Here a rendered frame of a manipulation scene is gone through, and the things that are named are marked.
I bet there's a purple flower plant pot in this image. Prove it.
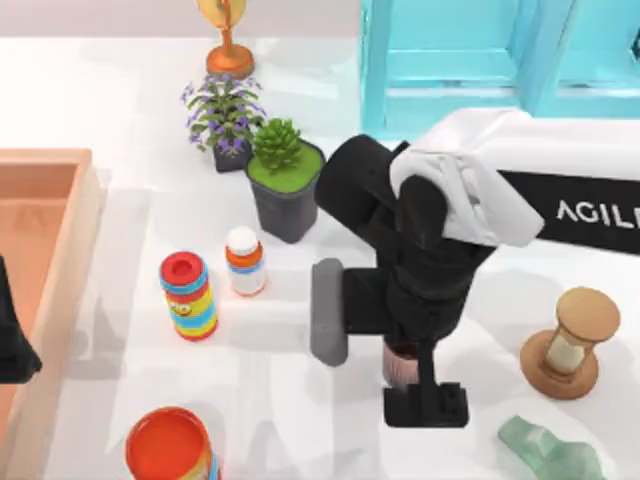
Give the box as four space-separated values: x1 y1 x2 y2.
181 73 265 174

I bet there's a salmon shallow box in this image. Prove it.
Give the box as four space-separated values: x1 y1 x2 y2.
0 147 94 454

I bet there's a gold trophy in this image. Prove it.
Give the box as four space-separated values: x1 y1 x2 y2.
193 0 257 79

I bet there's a white bottle orange label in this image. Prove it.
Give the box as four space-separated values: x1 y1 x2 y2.
224 225 268 298

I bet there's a pale green glass object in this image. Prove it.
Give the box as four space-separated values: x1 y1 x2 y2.
497 415 614 480

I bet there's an orange striped can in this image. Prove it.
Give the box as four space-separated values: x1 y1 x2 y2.
124 406 222 480

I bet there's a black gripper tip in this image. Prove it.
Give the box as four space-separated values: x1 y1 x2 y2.
0 255 44 386

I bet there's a pale grey rounded box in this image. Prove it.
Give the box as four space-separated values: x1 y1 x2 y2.
309 258 350 368

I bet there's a wooden hourglass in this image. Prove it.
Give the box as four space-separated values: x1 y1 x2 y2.
519 286 622 401

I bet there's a light blue rack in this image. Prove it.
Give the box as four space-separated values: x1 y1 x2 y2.
359 0 640 142

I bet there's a red blue yellow striped can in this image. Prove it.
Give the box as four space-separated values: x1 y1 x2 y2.
158 250 221 343

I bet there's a green succulent grey pot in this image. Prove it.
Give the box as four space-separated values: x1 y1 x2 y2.
244 117 328 245

